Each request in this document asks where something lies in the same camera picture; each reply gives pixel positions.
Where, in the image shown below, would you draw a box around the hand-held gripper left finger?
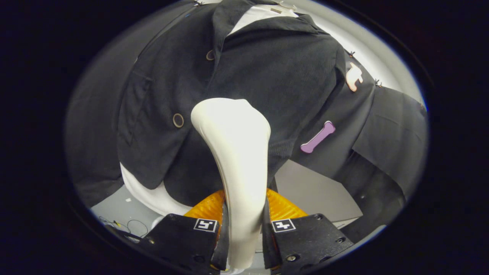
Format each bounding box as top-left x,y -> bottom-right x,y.
138,190 -> 230,274

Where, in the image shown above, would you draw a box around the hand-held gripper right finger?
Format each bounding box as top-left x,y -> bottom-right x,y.
263,188 -> 356,274

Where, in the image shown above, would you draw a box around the white shirt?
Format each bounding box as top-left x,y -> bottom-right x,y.
120,6 -> 298,216

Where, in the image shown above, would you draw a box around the black suit jacket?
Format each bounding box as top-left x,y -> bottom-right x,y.
115,0 -> 346,207

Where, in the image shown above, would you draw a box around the cream clothes hanger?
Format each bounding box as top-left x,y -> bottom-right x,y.
270,1 -> 298,14

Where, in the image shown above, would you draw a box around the grey cabinet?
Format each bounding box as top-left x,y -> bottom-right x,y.
273,159 -> 363,230

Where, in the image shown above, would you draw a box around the black backdrop cloth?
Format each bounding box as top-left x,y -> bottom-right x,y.
65,2 -> 428,243

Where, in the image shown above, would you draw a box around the black floor cables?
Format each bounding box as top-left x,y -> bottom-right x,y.
99,216 -> 149,239

